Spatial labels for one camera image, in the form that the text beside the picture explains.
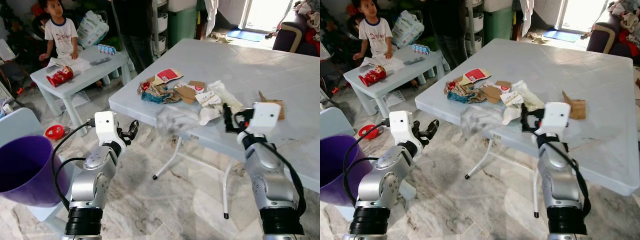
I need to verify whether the crumpled white tissue paper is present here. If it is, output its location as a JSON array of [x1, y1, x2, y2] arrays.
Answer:
[[198, 80, 244, 126], [502, 80, 547, 126]]

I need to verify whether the white plastic drawer unit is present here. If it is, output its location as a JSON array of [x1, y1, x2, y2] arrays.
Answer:
[[152, 0, 169, 59], [464, 0, 485, 54]]

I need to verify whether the brown cardboard piece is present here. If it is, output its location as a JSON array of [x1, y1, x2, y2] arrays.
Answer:
[[173, 80, 206, 105], [479, 80, 513, 105]]

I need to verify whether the white printed paper wrapper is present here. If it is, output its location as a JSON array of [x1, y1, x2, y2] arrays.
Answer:
[[499, 89, 525, 107], [194, 90, 222, 107]]

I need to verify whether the large white folding table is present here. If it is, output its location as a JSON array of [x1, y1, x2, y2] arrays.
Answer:
[[414, 38, 640, 219], [108, 38, 321, 220]]

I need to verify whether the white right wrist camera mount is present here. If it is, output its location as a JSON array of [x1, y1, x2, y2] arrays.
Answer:
[[248, 102, 282, 135], [542, 102, 572, 136]]

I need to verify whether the white green diaper pack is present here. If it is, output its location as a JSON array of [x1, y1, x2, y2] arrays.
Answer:
[[77, 9, 110, 49], [391, 9, 426, 49]]

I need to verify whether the red and white packet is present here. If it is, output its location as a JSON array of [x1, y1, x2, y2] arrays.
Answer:
[[154, 68, 185, 87], [462, 67, 493, 86]]

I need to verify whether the purple plastic rubbish bin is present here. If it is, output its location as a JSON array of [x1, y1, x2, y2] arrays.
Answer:
[[0, 134, 57, 209], [320, 133, 352, 208]]

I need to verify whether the green bin with white lid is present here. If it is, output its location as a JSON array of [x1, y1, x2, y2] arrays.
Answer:
[[482, 0, 515, 46], [166, 0, 200, 49]]

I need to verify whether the crumpled teal and red wrapper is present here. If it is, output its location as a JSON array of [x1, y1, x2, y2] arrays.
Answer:
[[443, 79, 487, 105], [137, 79, 181, 105]]

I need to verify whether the clear plastic bag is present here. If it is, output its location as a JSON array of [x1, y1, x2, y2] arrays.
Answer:
[[460, 106, 506, 139], [155, 106, 202, 137]]

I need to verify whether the pale white plastic stool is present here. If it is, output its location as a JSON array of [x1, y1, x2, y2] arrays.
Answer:
[[0, 107, 45, 149], [320, 106, 352, 142]]

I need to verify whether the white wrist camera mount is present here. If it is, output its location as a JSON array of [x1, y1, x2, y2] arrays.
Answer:
[[542, 102, 572, 136], [388, 110, 416, 146], [248, 102, 282, 135], [93, 111, 121, 146]]

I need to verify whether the child in white shirt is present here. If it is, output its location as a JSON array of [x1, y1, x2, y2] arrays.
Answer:
[[352, 0, 395, 62], [38, 0, 80, 62]]

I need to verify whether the adult in dark clothes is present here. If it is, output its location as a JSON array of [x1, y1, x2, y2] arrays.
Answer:
[[111, 0, 156, 74], [426, 0, 469, 72]]

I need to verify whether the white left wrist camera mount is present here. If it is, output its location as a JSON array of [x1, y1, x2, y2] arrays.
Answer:
[[93, 111, 121, 146], [388, 110, 416, 146]]

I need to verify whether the small white plastic table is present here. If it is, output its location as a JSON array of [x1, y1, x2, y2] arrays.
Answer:
[[343, 45, 446, 120], [29, 45, 133, 131]]

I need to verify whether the white curtain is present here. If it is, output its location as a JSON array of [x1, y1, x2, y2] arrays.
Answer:
[[519, 0, 536, 25], [203, 0, 220, 37]]

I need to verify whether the brown paper bag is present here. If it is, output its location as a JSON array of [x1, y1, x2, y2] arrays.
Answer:
[[258, 90, 285, 121], [561, 90, 587, 121]]

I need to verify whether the dark purple sofa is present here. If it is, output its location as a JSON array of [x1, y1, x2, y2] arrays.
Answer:
[[585, 10, 640, 62], [272, 10, 321, 57]]

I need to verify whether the red round toy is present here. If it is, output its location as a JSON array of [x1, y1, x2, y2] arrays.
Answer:
[[357, 123, 380, 141], [43, 123, 66, 141]]

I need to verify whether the pile of clothes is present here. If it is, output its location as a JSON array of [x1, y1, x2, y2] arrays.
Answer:
[[607, 0, 640, 46], [294, 0, 321, 43]]

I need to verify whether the blue door mat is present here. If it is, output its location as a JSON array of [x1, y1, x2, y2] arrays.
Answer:
[[542, 28, 584, 43], [225, 28, 266, 43]]

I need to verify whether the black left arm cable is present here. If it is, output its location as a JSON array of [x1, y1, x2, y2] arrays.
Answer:
[[50, 119, 97, 212], [342, 119, 391, 208]]

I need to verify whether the white paper sheet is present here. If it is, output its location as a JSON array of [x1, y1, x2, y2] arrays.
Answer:
[[47, 55, 94, 74], [361, 55, 407, 73]]

